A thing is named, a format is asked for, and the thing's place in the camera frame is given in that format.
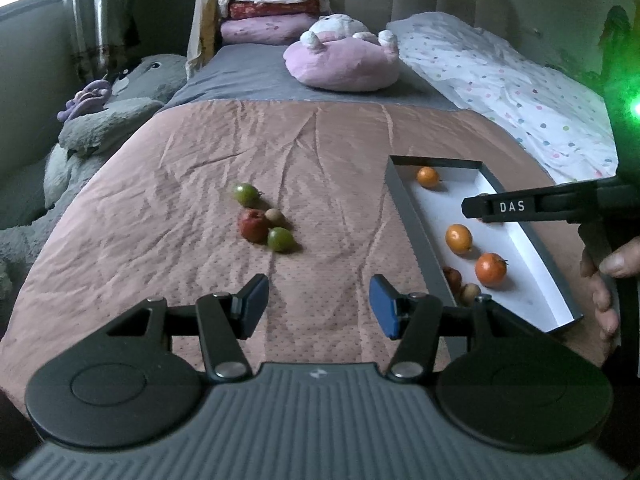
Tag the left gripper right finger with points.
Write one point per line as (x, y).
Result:
(412, 320)

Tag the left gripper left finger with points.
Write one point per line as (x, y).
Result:
(223, 320)

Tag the dark red apple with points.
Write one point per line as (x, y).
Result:
(454, 279)

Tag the tan longan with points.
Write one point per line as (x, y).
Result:
(468, 293)

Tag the small orange tomato fruit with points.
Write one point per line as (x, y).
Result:
(490, 269)

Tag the green fruit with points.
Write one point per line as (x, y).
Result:
(246, 195)
(281, 240)

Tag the small tan longan fruit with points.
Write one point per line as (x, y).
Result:
(275, 216)

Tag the small orange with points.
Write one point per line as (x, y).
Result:
(428, 177)

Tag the black box with white inside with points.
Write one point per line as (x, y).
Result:
(534, 287)

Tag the white polka dot duvet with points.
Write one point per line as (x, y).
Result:
(556, 120)

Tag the brown quilted bed cover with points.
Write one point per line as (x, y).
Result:
(208, 194)

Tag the grey bed sheet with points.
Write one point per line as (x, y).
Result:
(254, 72)

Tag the grey plush toy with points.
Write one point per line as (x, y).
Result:
(84, 145)

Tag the purple plush toy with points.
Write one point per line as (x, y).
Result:
(88, 100)

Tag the pink plush pillow toy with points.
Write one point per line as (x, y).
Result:
(338, 53)

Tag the stacked pink and red pillows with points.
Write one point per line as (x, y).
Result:
(272, 22)

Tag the patterned curtain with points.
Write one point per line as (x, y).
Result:
(97, 35)

